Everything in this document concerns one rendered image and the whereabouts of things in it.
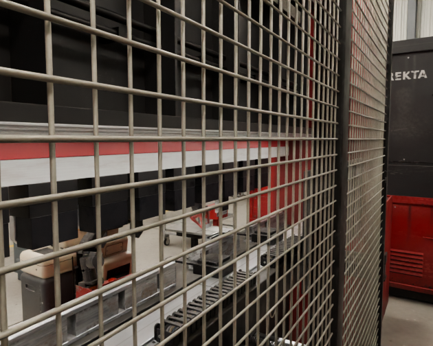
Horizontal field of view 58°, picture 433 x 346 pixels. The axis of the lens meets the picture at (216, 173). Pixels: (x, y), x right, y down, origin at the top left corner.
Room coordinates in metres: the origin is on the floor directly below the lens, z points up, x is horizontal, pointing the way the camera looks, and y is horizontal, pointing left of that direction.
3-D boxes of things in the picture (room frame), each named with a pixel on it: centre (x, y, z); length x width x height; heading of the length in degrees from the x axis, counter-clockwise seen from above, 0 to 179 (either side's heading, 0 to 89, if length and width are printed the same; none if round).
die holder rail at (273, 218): (2.35, -0.30, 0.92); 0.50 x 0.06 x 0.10; 150
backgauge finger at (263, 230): (1.79, -0.17, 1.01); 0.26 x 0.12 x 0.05; 60
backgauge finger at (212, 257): (1.37, 0.07, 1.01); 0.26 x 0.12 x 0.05; 60
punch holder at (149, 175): (1.37, 0.26, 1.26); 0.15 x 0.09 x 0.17; 150
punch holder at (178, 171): (1.55, 0.16, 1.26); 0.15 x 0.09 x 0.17; 150
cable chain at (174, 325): (1.01, 0.01, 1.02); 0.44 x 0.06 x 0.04; 150
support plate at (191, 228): (1.95, 0.10, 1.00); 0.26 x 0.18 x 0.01; 60
